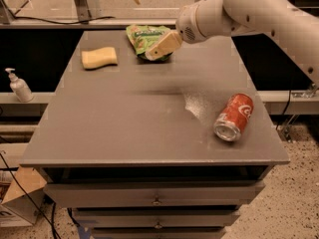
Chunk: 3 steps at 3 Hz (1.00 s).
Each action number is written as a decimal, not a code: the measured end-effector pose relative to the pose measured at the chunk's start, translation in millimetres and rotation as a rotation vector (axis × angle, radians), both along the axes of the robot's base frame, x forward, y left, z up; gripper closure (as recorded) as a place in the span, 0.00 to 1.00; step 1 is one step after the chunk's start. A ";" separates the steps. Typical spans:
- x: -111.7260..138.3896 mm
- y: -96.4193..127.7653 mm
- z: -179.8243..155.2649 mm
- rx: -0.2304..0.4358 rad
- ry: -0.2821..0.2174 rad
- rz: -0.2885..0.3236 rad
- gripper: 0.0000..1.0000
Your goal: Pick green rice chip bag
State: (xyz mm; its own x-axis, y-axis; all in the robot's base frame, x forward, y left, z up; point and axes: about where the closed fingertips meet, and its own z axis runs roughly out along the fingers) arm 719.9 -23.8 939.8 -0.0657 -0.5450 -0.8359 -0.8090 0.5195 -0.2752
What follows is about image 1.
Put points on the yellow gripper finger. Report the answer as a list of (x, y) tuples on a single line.
[(166, 44)]

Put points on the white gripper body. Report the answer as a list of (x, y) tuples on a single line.
[(187, 26)]

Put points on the green rice chip bag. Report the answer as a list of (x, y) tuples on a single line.
[(143, 36)]

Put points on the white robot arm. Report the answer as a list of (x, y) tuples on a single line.
[(294, 31)]

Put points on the yellow sponge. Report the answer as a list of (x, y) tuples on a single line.
[(98, 58)]

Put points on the red soda can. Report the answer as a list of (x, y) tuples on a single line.
[(232, 121)]

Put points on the grey drawer cabinet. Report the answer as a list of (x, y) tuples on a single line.
[(131, 150)]

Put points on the white pump dispenser bottle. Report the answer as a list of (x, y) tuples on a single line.
[(19, 87)]

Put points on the cardboard box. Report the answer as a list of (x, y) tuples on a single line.
[(20, 204)]

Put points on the left metal bracket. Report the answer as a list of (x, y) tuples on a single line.
[(88, 9)]

